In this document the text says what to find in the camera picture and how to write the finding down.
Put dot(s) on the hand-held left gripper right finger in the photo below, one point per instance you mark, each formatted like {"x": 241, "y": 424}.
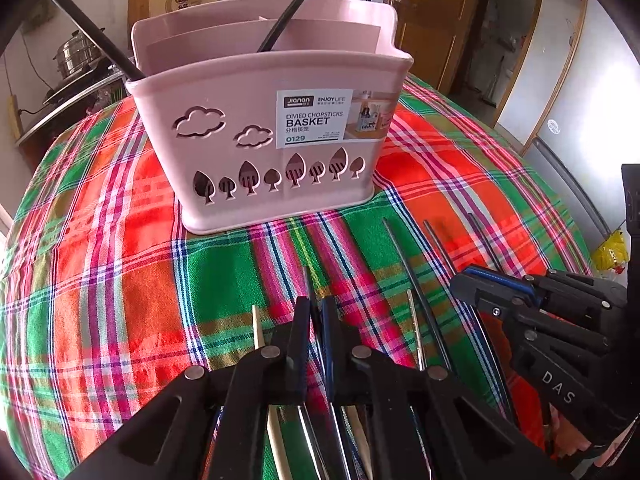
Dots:
{"x": 327, "y": 340}

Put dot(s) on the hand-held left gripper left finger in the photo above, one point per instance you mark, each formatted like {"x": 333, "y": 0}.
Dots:
{"x": 302, "y": 340}

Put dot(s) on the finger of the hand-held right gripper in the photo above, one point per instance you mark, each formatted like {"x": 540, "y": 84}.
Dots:
{"x": 467, "y": 290}
{"x": 500, "y": 277}

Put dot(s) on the wooden chopstick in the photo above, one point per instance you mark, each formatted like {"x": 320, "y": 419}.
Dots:
{"x": 258, "y": 330}
{"x": 357, "y": 440}

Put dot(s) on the steel chopstick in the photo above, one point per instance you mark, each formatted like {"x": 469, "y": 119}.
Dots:
{"x": 437, "y": 245}
{"x": 415, "y": 325}

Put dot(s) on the black chopstick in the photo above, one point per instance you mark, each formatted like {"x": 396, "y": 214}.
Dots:
{"x": 410, "y": 275}
{"x": 295, "y": 2}
{"x": 310, "y": 285}
{"x": 90, "y": 35}

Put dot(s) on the pink plastic chopstick basket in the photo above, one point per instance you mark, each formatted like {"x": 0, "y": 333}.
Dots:
{"x": 165, "y": 170}

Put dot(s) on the person's right hand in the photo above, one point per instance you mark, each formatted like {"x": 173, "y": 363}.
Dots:
{"x": 565, "y": 435}

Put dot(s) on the yellow plastic bag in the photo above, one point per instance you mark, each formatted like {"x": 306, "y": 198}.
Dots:
{"x": 610, "y": 252}

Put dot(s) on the plaid tablecloth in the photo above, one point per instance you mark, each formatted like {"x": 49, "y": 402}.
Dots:
{"x": 100, "y": 260}

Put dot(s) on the wooden door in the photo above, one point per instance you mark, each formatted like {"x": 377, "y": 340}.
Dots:
{"x": 435, "y": 25}

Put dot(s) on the chopsticks in basket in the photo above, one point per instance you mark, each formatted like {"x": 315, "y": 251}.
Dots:
{"x": 50, "y": 120}

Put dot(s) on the gas stove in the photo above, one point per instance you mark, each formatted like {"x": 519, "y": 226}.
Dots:
{"x": 75, "y": 87}

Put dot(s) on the steel steamer pot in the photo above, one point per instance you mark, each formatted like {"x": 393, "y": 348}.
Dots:
{"x": 80, "y": 57}

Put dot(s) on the wooden cutting board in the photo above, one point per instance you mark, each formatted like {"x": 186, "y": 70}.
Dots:
{"x": 137, "y": 15}

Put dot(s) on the beige power strip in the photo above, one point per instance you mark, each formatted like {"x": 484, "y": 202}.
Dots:
{"x": 12, "y": 117}

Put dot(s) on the grey metal rail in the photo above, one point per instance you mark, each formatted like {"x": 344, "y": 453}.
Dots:
{"x": 565, "y": 180}

